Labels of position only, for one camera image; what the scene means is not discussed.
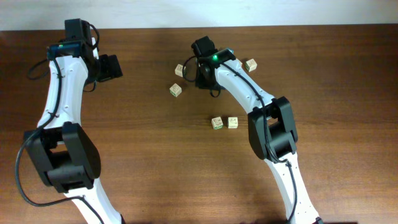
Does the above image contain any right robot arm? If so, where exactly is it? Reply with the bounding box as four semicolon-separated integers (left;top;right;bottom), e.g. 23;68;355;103
191;36;323;223

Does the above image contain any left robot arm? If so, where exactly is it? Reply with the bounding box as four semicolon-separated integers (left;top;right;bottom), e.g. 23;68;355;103
14;19;124;223

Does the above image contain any green sided block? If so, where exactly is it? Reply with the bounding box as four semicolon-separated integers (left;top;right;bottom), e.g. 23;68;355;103
175;64;186;77
244;58;257;72

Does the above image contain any green bottom picture block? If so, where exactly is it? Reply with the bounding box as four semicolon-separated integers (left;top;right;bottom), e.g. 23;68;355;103
211;117;223;129

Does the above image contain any yellow sided wooden block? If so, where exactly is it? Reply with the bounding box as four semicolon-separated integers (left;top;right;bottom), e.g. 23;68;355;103
228;117;239;129

